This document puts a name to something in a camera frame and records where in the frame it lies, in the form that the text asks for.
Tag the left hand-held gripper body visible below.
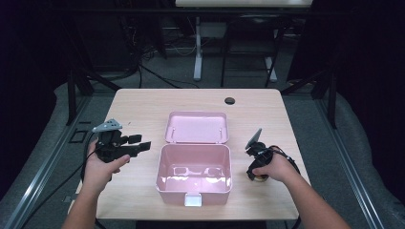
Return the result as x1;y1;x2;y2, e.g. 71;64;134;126
92;118;130;164

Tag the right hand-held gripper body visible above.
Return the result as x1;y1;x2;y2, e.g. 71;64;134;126
245;128;274;171

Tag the pink storage box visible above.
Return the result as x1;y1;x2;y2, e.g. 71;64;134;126
155;111;233;208

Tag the person's right hand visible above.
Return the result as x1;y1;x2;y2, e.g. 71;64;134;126
252;147;300;183

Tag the person's left hand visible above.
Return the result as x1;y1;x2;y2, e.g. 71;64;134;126
81;139;131;192

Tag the white desk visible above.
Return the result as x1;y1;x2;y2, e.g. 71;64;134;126
175;0;314;83

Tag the black chair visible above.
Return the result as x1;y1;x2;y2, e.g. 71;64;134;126
220;13;288;89

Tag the left hand-held gripper cable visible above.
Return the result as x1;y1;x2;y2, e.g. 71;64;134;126
79;132;108;229

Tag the hand-held gripper cable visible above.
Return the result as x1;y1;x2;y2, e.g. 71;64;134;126
269;145;303;229
79;132;108;229

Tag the right hand-held gripper cable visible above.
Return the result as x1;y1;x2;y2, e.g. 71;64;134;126
269;145;303;229

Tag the black metal frame stand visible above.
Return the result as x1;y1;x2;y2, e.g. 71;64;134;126
65;68;122;127
280;68;338;130

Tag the thick black floor cable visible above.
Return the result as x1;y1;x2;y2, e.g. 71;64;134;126
138;63;200;90

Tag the thin black floor cable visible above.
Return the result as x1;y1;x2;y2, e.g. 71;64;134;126
18;163;84;229

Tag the aluminium floor rail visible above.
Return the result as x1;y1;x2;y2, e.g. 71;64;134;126
0;94;93;229
314;98;388;229

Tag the white cable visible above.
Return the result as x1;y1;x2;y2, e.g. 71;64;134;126
165;42;197;57

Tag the tangle of dark cables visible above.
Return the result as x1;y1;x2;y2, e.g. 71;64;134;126
118;13;168;66

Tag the black horizontal frame bar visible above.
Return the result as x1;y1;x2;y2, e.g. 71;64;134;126
47;7;313;15

